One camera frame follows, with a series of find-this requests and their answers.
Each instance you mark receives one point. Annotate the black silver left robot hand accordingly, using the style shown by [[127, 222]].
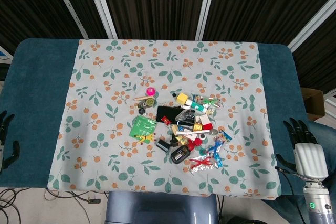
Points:
[[9, 155]]

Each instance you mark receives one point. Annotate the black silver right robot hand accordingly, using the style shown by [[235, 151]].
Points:
[[311, 159]]

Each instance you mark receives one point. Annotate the white plastic stick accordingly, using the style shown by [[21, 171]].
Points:
[[190, 131]]

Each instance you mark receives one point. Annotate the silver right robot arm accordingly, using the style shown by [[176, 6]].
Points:
[[316, 203]]

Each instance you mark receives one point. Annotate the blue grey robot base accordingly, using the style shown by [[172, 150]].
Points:
[[157, 208]]

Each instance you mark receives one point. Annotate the teal fabric seat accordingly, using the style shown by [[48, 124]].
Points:
[[326, 134]]

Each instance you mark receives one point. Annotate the teal table cover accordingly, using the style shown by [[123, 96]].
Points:
[[34, 103]]

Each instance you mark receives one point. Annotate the cardboard box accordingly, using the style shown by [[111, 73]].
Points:
[[312, 100]]

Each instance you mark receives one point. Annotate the blue sticky man packet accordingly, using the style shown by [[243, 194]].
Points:
[[219, 144]]

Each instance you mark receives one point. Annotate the red sticky man packet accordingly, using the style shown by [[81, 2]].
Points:
[[203, 162]]

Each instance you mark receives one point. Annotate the red block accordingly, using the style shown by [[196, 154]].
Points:
[[207, 126]]

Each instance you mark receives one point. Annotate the floral print cloth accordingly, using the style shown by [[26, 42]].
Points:
[[105, 103]]

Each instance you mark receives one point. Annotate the white googly eye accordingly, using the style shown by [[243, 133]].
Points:
[[202, 137]]

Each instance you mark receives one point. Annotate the white eraser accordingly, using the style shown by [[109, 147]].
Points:
[[204, 118]]

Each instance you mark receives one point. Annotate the green toy in packet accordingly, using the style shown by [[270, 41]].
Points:
[[210, 102]]

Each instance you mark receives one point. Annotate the white card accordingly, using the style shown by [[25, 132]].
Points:
[[190, 137]]

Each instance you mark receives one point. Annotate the white green tube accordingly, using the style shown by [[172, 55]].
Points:
[[196, 105]]

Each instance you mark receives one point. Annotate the black silver carabiner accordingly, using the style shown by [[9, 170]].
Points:
[[186, 124]]

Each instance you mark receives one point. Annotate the black oval case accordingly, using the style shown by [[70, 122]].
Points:
[[179, 153]]

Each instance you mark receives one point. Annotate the clear plastic bag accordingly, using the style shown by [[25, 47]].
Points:
[[185, 115]]

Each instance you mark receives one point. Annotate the green tea packet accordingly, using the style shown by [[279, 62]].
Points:
[[140, 127]]

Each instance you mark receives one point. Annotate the yellow sticky man toy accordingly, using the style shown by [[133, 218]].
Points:
[[145, 138]]

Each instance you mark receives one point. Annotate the black binder clip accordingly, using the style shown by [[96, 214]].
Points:
[[173, 140]]

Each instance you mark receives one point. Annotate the yellow wrapper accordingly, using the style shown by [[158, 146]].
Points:
[[174, 129]]

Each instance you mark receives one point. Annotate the black guitar pick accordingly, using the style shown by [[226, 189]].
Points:
[[141, 111]]

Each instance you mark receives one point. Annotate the yellow foam cube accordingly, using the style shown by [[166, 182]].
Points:
[[181, 98]]

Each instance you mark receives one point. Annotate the wooden stick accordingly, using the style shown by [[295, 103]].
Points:
[[140, 98]]

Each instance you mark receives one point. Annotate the green grey correction tape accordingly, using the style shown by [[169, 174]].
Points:
[[149, 102]]

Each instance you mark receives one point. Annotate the red wrapped candy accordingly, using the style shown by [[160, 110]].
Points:
[[166, 120]]

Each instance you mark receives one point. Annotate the black phone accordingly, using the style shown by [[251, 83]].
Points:
[[168, 112]]

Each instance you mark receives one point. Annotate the pink ball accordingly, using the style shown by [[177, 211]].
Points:
[[150, 91]]

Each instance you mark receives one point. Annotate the clear plastic cup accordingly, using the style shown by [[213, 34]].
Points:
[[145, 75]]

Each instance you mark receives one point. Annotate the white partition frame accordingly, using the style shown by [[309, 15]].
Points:
[[312, 22], [68, 3], [101, 3], [207, 3]]

